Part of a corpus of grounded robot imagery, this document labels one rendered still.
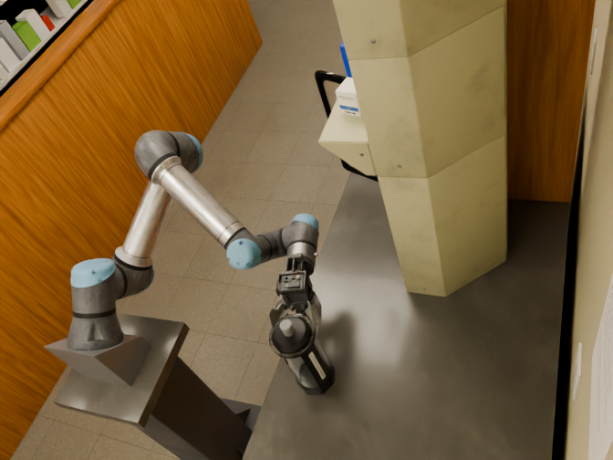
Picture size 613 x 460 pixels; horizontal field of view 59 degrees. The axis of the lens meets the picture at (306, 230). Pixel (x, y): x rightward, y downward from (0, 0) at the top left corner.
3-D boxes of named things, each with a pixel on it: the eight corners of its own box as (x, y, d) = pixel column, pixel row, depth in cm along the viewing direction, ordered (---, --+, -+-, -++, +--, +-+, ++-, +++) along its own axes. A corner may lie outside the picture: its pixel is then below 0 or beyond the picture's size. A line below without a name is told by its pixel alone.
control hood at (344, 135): (408, 83, 137) (402, 49, 130) (377, 177, 119) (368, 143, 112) (365, 84, 142) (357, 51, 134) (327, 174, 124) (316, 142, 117)
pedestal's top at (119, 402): (60, 407, 167) (52, 402, 164) (110, 316, 184) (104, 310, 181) (144, 428, 154) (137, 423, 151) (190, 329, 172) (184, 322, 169)
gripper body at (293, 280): (274, 293, 127) (279, 254, 135) (284, 314, 132) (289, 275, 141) (305, 290, 125) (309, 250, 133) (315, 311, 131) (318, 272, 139)
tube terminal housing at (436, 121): (513, 211, 161) (515, -48, 105) (499, 305, 144) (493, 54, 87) (428, 205, 171) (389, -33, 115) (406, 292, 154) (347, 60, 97)
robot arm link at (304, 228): (297, 234, 152) (325, 226, 149) (293, 265, 144) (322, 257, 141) (284, 215, 147) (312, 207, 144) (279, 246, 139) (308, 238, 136)
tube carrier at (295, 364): (335, 394, 134) (312, 354, 118) (293, 396, 137) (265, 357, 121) (337, 354, 141) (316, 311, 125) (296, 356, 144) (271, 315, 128)
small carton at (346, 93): (371, 102, 120) (366, 79, 116) (360, 117, 118) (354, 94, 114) (352, 99, 123) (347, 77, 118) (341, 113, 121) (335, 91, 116)
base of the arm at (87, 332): (55, 345, 153) (53, 311, 152) (95, 330, 167) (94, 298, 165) (96, 353, 147) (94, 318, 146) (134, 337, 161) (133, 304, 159)
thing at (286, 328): (312, 356, 121) (304, 341, 116) (273, 358, 123) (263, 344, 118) (314, 319, 126) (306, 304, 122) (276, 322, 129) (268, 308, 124)
